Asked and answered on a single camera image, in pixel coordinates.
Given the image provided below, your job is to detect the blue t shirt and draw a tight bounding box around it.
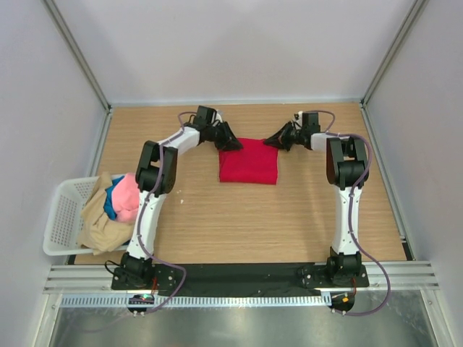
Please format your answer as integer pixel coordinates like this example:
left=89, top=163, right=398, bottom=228
left=103, top=176, right=124, bottom=220

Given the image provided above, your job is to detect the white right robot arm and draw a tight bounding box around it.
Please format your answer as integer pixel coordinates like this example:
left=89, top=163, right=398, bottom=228
left=264, top=110, right=371, bottom=288

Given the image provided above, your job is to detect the right aluminium corner post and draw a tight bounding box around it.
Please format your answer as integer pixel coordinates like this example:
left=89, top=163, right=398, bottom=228
left=360, top=0, right=431, bottom=108

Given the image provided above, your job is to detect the left aluminium corner post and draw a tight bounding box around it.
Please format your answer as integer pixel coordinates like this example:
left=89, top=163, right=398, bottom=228
left=41, top=0, right=111, bottom=113

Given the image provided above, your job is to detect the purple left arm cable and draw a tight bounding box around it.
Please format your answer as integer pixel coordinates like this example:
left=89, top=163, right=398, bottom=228
left=135, top=111, right=188, bottom=322

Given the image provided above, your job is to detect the aluminium corner post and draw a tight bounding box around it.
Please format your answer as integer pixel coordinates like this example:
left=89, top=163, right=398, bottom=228
left=41, top=0, right=111, bottom=113
left=360, top=0, right=431, bottom=108

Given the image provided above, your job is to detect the aluminium frame rail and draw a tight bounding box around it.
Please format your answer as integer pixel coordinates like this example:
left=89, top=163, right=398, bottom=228
left=43, top=261, right=439, bottom=294

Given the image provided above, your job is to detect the white slotted cable duct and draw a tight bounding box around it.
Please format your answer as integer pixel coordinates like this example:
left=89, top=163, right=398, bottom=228
left=60, top=294, right=331, bottom=309

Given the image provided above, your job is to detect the pink t shirt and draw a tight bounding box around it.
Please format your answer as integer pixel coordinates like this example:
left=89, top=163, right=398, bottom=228
left=111, top=173, right=140, bottom=223

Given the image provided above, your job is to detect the red polo shirt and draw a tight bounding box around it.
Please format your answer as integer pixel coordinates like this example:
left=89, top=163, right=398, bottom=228
left=218, top=138, right=279, bottom=185

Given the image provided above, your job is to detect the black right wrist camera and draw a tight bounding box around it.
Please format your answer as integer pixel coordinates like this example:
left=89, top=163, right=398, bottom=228
left=294, top=111, right=320, bottom=134

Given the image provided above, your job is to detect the white plastic laundry basket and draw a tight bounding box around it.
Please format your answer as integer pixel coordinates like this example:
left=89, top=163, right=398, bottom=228
left=42, top=173, right=160, bottom=257

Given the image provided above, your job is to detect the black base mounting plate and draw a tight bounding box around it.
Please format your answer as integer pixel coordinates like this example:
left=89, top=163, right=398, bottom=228
left=111, top=263, right=370, bottom=298

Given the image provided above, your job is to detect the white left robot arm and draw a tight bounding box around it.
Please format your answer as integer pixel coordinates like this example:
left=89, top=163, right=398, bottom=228
left=111, top=106, right=243, bottom=289

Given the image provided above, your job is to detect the beige t shirt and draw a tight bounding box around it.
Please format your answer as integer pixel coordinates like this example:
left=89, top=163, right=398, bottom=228
left=77, top=172, right=134, bottom=255

